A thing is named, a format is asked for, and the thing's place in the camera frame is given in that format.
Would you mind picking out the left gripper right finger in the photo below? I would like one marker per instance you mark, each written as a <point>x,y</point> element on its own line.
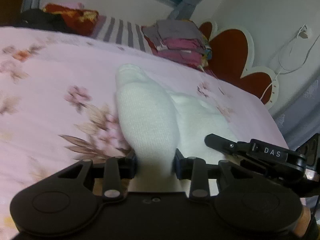
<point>193,169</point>

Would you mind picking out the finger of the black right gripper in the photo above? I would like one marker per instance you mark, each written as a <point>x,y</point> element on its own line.
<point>221,144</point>

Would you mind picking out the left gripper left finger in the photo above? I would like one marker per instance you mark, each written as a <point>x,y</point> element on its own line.
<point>118,169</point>

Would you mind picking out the white knit garment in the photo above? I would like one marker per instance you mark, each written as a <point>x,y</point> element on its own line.
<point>156,122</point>

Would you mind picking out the stack of folded clothes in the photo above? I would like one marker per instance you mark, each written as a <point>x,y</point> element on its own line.
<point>180,41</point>

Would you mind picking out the pink floral bed sheet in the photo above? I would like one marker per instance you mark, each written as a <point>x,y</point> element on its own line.
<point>58,105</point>

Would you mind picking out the red heart-shaped headboard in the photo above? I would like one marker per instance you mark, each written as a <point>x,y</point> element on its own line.
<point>232,61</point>

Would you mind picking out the grey striped sheet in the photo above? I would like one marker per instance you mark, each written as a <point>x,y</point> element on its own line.
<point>121,32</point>

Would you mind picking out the red floral pillow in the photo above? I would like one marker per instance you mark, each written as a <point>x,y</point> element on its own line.
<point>81,21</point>

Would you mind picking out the black bag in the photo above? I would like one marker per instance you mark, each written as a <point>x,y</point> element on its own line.
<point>40,20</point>

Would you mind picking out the white wall socket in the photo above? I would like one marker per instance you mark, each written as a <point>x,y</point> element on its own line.
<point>304,32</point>

